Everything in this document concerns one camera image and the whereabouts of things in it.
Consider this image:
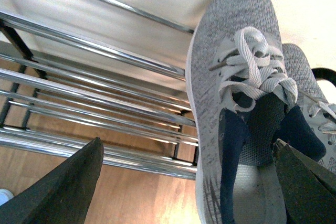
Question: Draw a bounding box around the grey knit sneaker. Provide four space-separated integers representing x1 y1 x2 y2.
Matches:
186 0 326 223
282 44 335 173

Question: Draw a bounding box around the black metal shoe rack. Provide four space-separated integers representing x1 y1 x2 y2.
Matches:
0 0 336 180

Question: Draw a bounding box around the grey knit sneaker front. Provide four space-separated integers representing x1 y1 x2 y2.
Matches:
186 0 326 223

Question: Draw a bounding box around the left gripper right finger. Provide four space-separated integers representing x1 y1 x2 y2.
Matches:
272 139 335 223

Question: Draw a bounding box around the light blue slipper lower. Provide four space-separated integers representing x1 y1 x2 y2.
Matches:
0 188 14 206

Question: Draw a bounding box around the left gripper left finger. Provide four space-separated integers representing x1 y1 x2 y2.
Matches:
1 137 103 223

